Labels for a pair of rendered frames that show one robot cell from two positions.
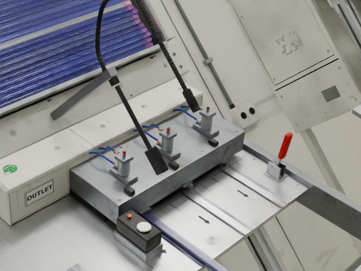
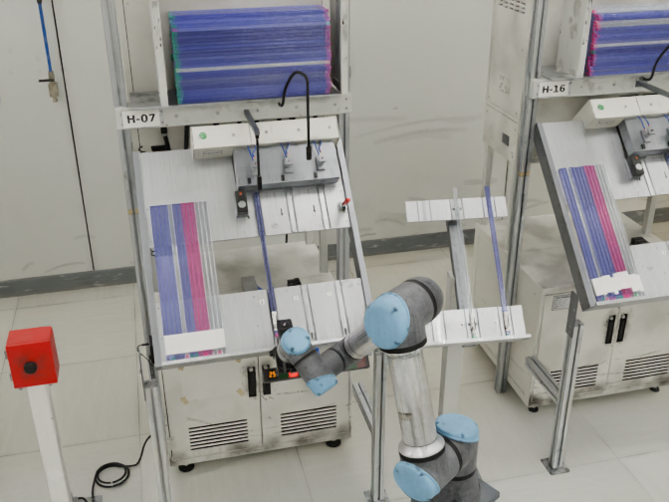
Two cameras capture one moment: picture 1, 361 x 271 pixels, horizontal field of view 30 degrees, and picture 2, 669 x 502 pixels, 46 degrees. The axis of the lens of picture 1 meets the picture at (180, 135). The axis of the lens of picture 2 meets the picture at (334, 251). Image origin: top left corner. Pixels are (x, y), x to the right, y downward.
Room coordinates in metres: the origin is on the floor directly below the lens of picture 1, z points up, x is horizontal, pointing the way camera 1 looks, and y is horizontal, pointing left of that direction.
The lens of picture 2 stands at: (-0.90, -1.11, 2.07)
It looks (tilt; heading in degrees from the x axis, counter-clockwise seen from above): 26 degrees down; 24
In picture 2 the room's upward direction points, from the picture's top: straight up
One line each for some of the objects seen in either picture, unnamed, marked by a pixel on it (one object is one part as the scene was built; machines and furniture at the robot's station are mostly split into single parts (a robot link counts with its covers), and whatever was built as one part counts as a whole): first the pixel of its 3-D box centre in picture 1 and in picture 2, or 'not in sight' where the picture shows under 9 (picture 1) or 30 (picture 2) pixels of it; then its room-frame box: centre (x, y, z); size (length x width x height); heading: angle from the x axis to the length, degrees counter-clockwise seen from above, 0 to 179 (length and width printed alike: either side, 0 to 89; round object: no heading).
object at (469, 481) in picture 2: not in sight; (453, 476); (0.72, -0.73, 0.60); 0.15 x 0.15 x 0.10
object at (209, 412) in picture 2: not in sight; (247, 352); (1.40, 0.31, 0.31); 0.70 x 0.65 x 0.62; 128
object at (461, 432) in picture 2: not in sight; (454, 442); (0.71, -0.72, 0.72); 0.13 x 0.12 x 0.14; 164
